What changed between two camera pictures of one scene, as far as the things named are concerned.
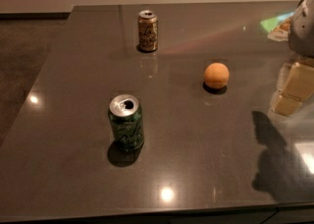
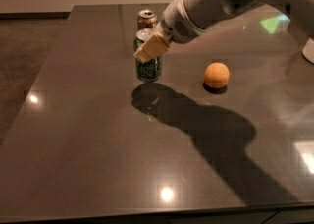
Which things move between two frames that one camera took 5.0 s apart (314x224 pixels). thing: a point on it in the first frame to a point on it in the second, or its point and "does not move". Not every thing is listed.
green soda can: (127, 123) to (147, 71)
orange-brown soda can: (148, 30) does not move
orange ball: (216, 76) does not move
